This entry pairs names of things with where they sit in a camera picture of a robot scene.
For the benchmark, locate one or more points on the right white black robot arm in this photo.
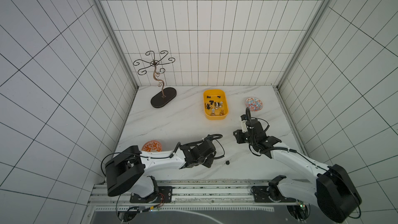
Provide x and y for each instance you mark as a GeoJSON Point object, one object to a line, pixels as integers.
{"type": "Point", "coordinates": [328, 187]}

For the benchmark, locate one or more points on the orange white patterned plate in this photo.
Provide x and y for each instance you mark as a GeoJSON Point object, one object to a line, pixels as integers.
{"type": "Point", "coordinates": [152, 146]}

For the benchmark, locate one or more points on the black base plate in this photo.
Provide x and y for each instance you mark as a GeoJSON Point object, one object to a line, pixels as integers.
{"type": "Point", "coordinates": [162, 194]}
{"type": "Point", "coordinates": [262, 195]}

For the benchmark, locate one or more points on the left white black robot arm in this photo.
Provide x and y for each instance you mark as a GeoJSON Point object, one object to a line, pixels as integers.
{"type": "Point", "coordinates": [130, 170]}

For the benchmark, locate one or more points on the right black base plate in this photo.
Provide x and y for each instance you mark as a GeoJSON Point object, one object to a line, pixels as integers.
{"type": "Point", "coordinates": [262, 195]}

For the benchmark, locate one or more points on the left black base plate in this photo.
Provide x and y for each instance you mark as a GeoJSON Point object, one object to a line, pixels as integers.
{"type": "Point", "coordinates": [162, 194]}

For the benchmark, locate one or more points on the red blue patterned bowl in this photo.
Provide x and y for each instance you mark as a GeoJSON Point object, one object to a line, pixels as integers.
{"type": "Point", "coordinates": [254, 104]}

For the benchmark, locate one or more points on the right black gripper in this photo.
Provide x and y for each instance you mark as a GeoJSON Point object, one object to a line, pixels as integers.
{"type": "Point", "coordinates": [249, 124]}

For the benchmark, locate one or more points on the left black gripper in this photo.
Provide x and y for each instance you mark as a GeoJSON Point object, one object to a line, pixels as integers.
{"type": "Point", "coordinates": [210, 158]}

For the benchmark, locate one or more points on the aluminium mounting rail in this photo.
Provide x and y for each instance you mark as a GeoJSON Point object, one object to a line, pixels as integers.
{"type": "Point", "coordinates": [202, 193]}

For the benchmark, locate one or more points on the yellow plastic storage box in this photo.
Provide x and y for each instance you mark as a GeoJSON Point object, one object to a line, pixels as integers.
{"type": "Point", "coordinates": [220, 98]}

